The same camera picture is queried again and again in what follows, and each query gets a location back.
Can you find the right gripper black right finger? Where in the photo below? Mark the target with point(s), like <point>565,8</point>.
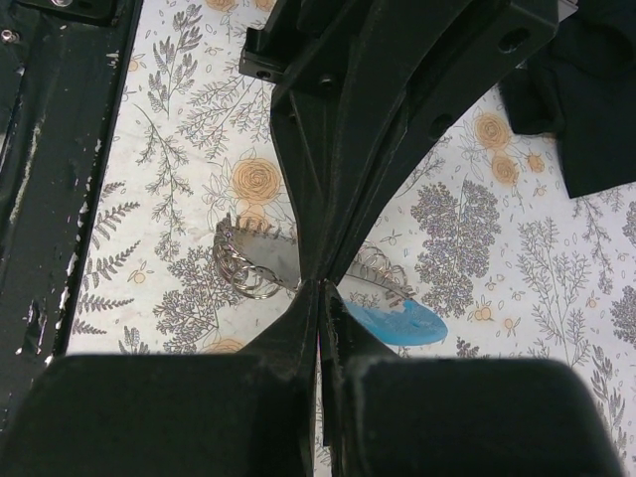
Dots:
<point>385,415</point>

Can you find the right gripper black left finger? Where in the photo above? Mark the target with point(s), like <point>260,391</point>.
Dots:
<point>248,413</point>

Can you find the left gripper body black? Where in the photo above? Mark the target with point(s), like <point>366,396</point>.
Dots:
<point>319,48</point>

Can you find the black cloth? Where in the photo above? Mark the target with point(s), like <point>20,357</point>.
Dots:
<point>580,88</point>

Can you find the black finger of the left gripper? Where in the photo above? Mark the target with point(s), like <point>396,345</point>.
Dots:
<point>308,136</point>
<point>433,59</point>

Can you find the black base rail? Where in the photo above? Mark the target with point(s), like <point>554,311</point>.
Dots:
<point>63,69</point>

